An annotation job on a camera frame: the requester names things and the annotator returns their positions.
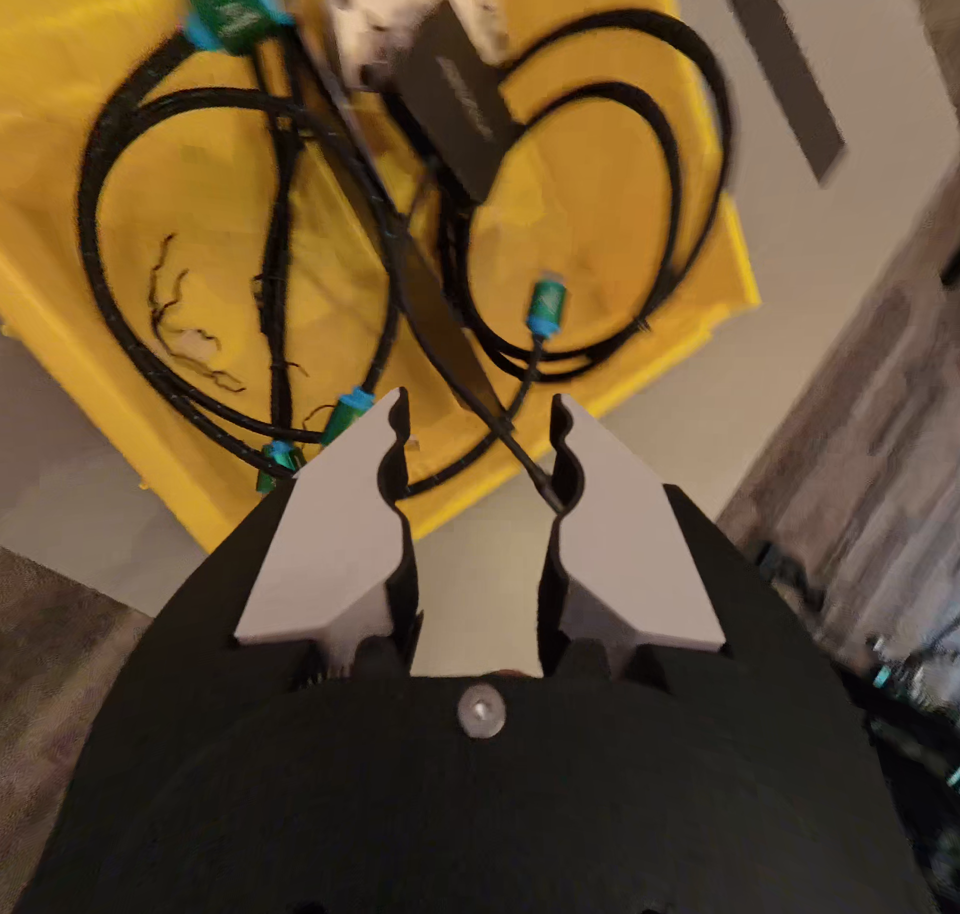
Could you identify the yellow plastic bin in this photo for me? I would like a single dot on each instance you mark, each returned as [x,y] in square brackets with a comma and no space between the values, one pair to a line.
[60,134]

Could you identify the black hdmi switch box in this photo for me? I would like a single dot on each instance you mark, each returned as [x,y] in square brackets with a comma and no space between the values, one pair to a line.
[458,104]

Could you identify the white adapter box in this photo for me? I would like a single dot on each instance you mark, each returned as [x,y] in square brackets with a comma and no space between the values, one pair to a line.
[368,22]

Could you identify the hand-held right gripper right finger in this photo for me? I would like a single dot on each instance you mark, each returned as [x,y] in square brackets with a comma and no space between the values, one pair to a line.
[638,554]

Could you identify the thin dark twist tie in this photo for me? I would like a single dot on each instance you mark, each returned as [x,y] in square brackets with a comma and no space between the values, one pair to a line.
[188,337]

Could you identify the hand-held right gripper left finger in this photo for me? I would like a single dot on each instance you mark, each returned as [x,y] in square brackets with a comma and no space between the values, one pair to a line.
[323,554]

